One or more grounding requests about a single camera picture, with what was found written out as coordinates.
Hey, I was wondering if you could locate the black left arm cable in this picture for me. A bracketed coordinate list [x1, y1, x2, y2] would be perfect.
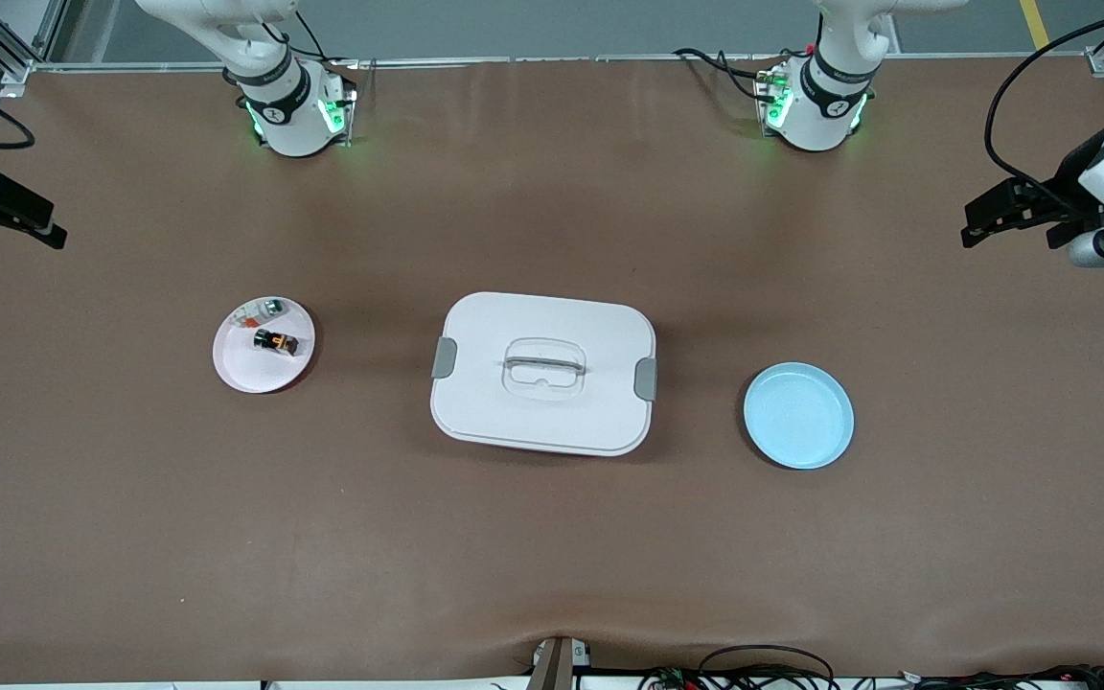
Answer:
[983, 0, 1104, 207]

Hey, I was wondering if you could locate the metal table edge rail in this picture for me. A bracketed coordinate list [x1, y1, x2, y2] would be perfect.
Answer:
[30, 53, 1094, 74]

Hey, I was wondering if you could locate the light blue round plate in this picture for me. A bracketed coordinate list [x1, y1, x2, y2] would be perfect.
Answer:
[743, 361, 856, 471]

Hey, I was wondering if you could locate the black base cable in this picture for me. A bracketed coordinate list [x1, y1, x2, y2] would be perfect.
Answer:
[675, 46, 783, 102]

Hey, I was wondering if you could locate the white lidded storage box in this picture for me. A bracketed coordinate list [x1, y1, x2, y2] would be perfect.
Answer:
[429, 291, 658, 457]

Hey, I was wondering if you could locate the pink round plate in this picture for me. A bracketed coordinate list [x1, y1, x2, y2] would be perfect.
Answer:
[213, 295, 316, 395]

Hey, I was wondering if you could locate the brown camera mount post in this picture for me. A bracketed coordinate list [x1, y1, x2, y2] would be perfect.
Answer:
[528, 635, 593, 690]

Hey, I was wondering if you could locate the black cable bundle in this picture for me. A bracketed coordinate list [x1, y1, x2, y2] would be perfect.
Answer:
[638, 644, 1104, 690]

